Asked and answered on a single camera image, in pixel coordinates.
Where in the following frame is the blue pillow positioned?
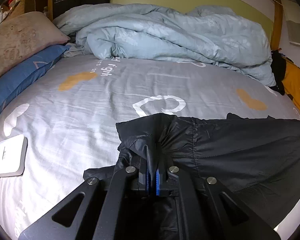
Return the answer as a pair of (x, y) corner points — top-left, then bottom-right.
(0, 45), (70, 113)

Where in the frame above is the plaid hanging curtain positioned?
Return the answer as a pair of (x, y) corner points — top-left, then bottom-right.
(281, 0), (300, 46)

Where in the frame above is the light blue duvet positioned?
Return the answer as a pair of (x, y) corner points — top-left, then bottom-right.
(54, 4), (276, 87)

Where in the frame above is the black cloth by cushion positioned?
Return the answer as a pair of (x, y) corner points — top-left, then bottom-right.
(270, 50), (286, 95)

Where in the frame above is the orange yellow cushion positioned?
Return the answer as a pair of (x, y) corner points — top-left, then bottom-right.
(282, 60), (300, 111)

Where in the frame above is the beige pillow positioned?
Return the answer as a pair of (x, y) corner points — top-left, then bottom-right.
(0, 11), (69, 77)

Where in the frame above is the black puffer jacket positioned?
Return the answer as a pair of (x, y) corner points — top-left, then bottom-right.
(83, 112), (300, 240)

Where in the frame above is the white desk lamp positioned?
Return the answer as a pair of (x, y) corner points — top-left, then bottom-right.
(0, 134), (27, 177)

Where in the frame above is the grey patterned bed sheet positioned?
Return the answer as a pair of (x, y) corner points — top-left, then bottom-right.
(0, 55), (300, 239)

